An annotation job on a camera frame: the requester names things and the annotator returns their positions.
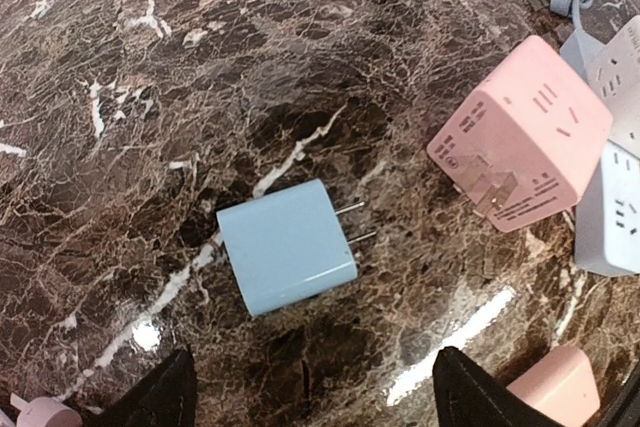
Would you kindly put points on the white cube socket adapter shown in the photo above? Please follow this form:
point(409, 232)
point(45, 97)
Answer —
point(613, 74)

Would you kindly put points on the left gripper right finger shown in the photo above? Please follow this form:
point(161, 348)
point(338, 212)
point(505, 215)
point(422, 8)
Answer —
point(467, 395)

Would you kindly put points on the blue power strip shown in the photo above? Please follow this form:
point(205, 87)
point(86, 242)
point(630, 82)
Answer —
point(607, 217)

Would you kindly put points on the pink flat charger plug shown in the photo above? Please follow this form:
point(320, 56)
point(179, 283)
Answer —
point(561, 386)

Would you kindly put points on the pink cube socket adapter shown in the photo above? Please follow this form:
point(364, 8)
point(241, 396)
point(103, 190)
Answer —
point(525, 143)

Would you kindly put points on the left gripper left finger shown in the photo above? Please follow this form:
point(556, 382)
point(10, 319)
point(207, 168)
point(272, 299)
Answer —
point(165, 397)

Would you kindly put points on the blue charger plug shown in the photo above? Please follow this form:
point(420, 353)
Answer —
point(288, 246)

